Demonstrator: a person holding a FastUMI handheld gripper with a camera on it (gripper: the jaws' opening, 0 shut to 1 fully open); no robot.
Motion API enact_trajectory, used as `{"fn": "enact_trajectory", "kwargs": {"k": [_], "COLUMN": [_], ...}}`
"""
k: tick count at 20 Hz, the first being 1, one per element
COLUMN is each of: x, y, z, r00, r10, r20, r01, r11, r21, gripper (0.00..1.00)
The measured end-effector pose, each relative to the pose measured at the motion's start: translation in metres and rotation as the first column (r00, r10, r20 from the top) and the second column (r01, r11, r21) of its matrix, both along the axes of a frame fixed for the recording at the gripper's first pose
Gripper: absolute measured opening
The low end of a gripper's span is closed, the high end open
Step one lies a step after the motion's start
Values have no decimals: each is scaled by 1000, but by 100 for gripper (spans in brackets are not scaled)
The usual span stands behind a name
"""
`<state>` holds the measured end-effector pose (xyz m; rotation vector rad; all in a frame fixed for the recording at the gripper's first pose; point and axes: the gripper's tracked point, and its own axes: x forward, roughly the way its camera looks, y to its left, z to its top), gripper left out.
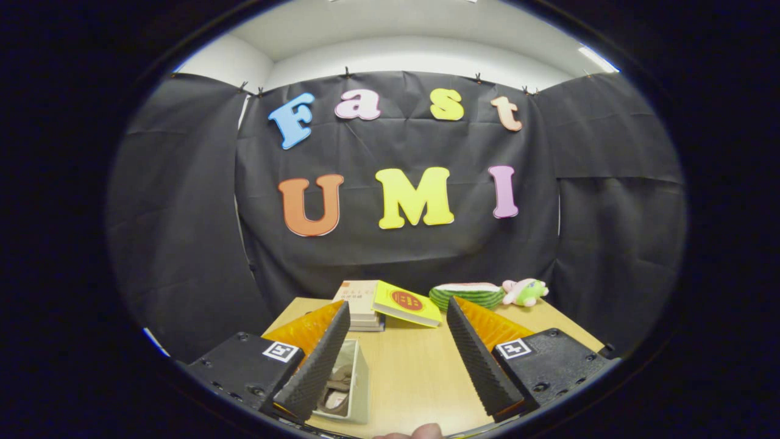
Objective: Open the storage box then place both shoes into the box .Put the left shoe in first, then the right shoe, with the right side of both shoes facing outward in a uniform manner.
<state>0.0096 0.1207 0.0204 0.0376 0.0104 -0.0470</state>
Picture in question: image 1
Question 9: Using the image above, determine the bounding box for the pink and green plush toy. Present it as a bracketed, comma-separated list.
[502, 278, 550, 307]

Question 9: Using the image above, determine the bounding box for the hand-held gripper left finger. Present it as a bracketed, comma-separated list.
[183, 300, 352, 424]

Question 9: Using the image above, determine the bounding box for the watermelon slice plush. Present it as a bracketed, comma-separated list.
[428, 282, 506, 312]

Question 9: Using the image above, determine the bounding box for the beige book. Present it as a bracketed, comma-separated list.
[332, 280, 380, 318]

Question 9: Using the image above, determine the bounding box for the pale green fabric storage box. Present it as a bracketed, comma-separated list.
[312, 338, 370, 425]

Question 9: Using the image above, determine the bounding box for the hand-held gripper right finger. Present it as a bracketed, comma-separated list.
[446, 297, 616, 423]

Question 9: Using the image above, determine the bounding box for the yellow book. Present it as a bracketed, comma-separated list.
[372, 280, 444, 329]

